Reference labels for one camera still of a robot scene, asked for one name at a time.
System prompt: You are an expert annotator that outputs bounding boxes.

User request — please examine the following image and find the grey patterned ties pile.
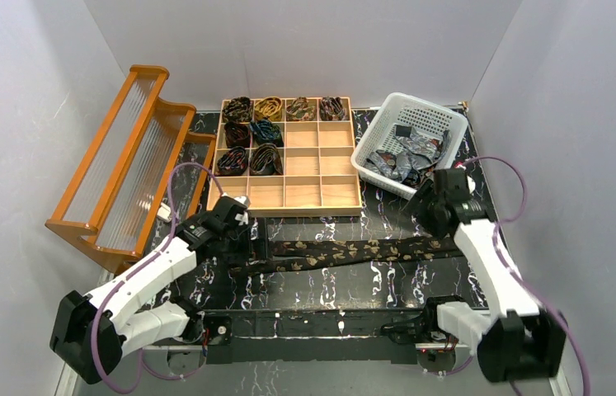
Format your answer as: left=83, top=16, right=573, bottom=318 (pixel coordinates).
left=364, top=125, right=450, bottom=188

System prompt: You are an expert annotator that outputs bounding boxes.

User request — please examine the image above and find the rolled yellow tie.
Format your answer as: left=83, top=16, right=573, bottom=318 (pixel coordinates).
left=254, top=97, right=284, bottom=122

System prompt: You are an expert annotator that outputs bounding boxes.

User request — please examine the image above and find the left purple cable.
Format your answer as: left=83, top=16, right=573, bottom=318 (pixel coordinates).
left=90, top=162, right=233, bottom=394

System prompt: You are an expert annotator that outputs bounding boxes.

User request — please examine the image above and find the rolled dark striped tie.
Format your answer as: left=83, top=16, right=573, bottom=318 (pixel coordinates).
left=319, top=97, right=348, bottom=121

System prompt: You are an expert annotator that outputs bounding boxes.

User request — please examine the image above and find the wooden grid organizer tray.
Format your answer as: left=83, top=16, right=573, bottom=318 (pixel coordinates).
left=206, top=97, right=363, bottom=218

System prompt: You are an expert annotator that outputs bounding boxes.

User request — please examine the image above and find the rolled black gold tie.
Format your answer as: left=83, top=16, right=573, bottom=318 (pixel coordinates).
left=222, top=97, right=253, bottom=123

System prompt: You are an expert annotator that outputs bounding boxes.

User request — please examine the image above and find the rolled teal patterned tie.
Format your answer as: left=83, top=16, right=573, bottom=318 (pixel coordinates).
left=249, top=118, right=284, bottom=147

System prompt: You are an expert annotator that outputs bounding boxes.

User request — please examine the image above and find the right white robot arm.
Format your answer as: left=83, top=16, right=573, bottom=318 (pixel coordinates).
left=381, top=168, right=566, bottom=383

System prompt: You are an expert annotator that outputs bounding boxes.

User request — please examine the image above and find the rolled black grey tie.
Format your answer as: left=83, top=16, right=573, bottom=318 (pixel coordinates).
left=249, top=143, right=284, bottom=176

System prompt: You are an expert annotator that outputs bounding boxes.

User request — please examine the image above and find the rolled navy red tie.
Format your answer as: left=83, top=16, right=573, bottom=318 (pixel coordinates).
left=215, top=146, right=249, bottom=177

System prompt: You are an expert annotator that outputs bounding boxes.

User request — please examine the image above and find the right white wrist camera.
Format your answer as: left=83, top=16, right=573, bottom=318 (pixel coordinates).
left=455, top=163, right=476, bottom=195

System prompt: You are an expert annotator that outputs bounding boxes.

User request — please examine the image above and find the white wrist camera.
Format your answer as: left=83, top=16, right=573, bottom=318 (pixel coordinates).
left=226, top=196, right=249, bottom=227
left=455, top=163, right=476, bottom=195

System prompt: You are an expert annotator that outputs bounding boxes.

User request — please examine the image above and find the rolled dark red tie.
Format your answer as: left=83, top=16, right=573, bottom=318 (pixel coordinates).
left=223, top=121, right=251, bottom=149

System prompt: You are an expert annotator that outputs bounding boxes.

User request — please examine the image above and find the black gold floral tie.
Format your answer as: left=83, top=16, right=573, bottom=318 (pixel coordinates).
left=228, top=236, right=463, bottom=276

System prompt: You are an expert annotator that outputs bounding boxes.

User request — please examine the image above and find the aluminium frame rail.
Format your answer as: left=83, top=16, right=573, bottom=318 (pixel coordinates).
left=53, top=273, right=572, bottom=396

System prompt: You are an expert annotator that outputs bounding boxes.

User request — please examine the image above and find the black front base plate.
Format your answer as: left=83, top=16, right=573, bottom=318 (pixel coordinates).
left=198, top=309, right=430, bottom=365

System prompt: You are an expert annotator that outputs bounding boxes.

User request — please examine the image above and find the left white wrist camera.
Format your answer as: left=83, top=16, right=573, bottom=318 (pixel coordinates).
left=226, top=196, right=249, bottom=227

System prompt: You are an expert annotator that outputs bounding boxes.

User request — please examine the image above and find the white plastic basket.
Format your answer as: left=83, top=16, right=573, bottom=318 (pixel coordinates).
left=350, top=92, right=468, bottom=200

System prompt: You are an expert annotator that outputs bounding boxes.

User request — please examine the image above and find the orange wooden rack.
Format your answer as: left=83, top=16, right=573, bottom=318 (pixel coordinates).
left=45, top=64, right=217, bottom=275

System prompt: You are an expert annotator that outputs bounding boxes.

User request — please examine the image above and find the rolled olive patterned tie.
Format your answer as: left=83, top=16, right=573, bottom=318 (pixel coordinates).
left=285, top=97, right=317, bottom=122

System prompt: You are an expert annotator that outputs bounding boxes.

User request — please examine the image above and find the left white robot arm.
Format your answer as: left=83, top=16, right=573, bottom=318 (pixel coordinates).
left=49, top=194, right=250, bottom=384

